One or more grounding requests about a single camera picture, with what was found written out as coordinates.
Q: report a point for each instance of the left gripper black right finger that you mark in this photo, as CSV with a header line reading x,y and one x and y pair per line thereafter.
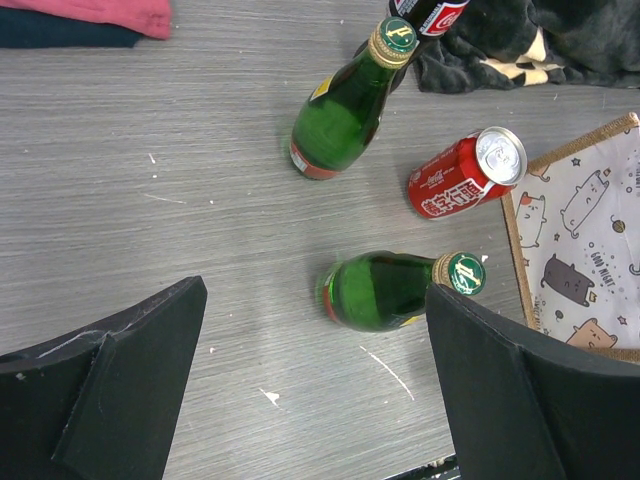
x,y
522,405

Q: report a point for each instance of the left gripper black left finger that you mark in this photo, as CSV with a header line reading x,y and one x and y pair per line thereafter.
x,y
102,401

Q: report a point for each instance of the burlap canvas cat-print bag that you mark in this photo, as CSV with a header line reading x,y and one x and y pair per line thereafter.
x,y
573,226

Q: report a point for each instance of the glass cola bottle red cap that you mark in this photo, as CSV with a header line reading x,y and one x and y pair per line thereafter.
x,y
429,18

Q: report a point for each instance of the green bottle near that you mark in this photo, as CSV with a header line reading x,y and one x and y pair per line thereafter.
x,y
381,291

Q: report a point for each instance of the green bottle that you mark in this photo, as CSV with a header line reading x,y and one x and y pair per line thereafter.
x,y
381,291
342,115

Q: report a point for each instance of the red cola can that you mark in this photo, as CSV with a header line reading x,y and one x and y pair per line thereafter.
x,y
483,166

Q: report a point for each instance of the green bottle far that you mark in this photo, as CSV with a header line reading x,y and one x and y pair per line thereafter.
x,y
342,115

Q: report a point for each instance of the black floral fleece blanket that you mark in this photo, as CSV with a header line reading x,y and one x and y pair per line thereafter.
x,y
504,45

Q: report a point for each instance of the dark teal folded cloth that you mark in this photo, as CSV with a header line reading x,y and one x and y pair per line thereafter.
x,y
27,29

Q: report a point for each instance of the pink folded cloth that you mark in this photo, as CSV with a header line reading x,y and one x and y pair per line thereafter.
x,y
151,18

